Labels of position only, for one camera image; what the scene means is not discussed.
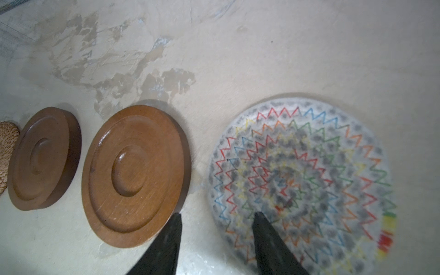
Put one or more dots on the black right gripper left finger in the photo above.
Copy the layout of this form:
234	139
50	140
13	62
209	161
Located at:
161	258

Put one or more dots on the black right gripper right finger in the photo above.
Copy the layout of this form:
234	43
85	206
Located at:
272	255

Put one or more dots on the white multicolour woven coaster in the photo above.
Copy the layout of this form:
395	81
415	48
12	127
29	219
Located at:
318	175

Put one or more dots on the large brown wooden coaster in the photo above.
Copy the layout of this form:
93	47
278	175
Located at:
135	176

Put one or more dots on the small brown wooden coaster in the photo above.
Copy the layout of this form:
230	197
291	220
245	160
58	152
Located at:
45	159

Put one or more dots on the woven rattan coaster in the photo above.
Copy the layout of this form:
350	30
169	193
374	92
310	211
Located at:
9	137

